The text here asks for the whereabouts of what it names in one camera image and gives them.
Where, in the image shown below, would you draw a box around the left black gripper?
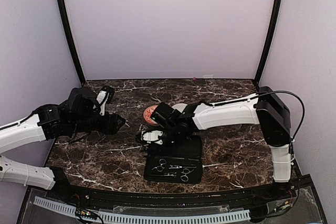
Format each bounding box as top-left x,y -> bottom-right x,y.
70,111 -> 125,135

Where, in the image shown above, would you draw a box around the black zippered tool case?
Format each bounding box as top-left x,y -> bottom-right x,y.
143,135 -> 203,184

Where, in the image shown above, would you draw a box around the silver thinning scissors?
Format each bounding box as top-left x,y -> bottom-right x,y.
163,168 -> 193,182

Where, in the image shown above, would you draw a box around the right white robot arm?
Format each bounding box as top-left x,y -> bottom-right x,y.
151,87 -> 292,200

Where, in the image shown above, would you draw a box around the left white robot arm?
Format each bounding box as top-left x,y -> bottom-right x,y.
1,105 -> 125,201

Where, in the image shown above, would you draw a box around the white and blue bowl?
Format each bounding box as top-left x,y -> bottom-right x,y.
172,103 -> 187,112

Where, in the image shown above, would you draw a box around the orange patterned bowl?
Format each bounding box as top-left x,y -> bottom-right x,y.
143,105 -> 159,126

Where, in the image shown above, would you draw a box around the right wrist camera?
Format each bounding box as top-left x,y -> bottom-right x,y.
150,102 -> 181,128

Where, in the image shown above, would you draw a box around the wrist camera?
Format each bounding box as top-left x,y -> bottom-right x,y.
66,87 -> 99,116
150,102 -> 181,128

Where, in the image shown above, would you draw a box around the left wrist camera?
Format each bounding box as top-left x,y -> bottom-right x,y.
66,87 -> 99,116

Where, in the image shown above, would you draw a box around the black front rail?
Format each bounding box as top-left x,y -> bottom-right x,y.
62,182 -> 274,209

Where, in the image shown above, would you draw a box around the white slotted cable duct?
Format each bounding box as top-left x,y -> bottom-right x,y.
34,196 -> 250,224

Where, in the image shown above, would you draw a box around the left black frame post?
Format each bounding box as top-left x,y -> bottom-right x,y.
57,0 -> 86,86

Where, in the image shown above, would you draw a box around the black frame post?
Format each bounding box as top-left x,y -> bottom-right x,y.
57,0 -> 86,86
253,0 -> 281,89

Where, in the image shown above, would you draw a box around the right black frame post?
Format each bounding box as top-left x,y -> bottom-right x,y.
253,0 -> 281,89

